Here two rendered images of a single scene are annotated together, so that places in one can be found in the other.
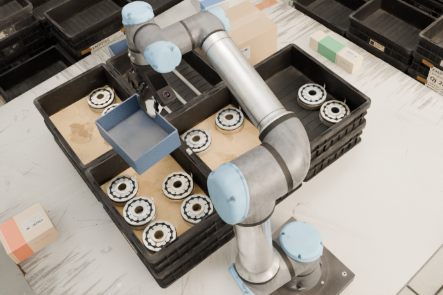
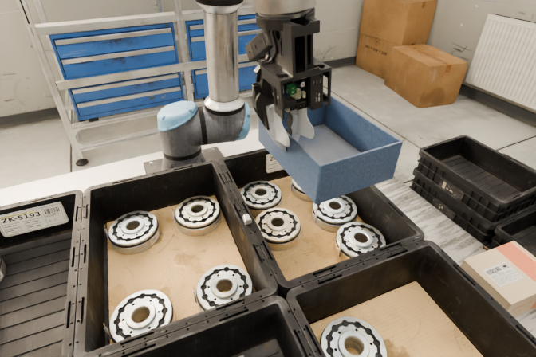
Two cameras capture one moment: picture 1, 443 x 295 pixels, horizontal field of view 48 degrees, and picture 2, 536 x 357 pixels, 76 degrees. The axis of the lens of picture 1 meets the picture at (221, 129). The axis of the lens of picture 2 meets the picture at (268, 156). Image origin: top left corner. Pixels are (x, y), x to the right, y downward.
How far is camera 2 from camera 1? 1.63 m
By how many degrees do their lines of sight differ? 94
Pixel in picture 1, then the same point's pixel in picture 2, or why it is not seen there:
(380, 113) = not seen: outside the picture
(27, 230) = (503, 263)
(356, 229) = not seen: hidden behind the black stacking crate
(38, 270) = (467, 247)
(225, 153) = (188, 267)
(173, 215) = (291, 206)
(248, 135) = (133, 288)
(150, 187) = (317, 246)
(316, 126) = (21, 271)
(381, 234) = not seen: hidden behind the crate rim
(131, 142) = (335, 154)
